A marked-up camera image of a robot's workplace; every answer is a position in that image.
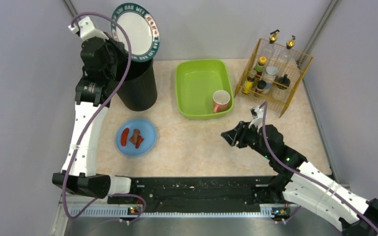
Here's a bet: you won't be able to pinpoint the white plate green rim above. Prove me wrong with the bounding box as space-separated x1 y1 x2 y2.
111 2 160 62

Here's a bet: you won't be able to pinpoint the pink mug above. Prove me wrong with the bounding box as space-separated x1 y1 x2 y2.
213 90 231 113

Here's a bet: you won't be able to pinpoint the small yellow label bottle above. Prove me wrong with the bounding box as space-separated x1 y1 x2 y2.
242 69 257 94

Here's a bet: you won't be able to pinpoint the small black cap bottle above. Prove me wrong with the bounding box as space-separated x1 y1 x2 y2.
254 80 267 97

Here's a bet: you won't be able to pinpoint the silver lid glass jar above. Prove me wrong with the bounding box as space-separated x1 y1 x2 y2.
262 65 278 94

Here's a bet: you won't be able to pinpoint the black lid seasoning jar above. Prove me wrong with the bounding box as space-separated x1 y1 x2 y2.
272 74 290 102

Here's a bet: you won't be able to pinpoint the green label sauce bottle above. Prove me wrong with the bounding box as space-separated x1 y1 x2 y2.
252 56 267 81

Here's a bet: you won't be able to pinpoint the blue plate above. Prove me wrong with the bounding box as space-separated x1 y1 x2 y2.
115 118 158 157

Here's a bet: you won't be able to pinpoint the clear oil dispenser bottle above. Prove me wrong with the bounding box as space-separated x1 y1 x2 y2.
263 29 280 62

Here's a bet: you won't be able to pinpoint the dark sauce dispenser bottle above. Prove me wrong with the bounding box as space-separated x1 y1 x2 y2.
278 35 296 65

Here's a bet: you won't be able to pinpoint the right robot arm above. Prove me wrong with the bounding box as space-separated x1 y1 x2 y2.
221 121 378 236

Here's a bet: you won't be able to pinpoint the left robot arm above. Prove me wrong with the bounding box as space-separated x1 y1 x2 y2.
52 37 131 199

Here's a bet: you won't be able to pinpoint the black plastic trash bin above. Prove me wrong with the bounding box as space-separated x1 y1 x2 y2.
108 60 158 112

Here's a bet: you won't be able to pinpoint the green plastic basin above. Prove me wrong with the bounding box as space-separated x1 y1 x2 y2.
175 59 234 120

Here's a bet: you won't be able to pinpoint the red food pieces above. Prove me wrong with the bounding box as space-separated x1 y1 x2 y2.
120 128 144 148

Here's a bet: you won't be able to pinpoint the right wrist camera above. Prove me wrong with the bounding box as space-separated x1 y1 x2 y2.
248 106 264 128

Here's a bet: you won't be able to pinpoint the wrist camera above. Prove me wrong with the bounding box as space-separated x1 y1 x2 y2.
68 16 109 41
248 106 264 128

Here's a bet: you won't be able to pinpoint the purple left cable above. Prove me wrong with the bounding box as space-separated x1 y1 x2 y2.
61 12 147 225

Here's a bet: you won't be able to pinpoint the purple cable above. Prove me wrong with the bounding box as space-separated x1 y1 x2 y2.
259 101 378 236
61 12 147 225

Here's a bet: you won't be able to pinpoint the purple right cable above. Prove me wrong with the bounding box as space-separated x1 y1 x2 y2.
259 101 378 236

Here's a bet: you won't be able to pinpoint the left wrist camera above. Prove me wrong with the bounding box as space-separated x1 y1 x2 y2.
68 16 109 41

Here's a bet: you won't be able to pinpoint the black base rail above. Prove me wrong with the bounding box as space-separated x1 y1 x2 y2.
107 176 297 221

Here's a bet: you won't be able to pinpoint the gold wire basket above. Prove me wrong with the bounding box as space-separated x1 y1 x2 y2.
234 38 314 117

